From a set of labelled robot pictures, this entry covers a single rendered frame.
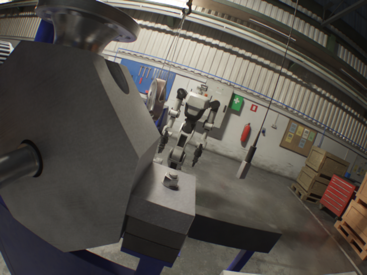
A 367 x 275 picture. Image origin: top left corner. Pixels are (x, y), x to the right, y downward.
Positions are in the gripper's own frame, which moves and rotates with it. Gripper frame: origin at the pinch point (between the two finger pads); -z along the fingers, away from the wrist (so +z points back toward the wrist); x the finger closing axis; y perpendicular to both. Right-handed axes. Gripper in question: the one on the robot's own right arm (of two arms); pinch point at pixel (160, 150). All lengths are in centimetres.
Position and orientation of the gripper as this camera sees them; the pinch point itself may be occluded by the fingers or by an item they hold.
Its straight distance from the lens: 233.6
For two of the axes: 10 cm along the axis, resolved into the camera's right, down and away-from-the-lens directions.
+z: 3.5, -9.3, -0.1
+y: 9.3, 3.5, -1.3
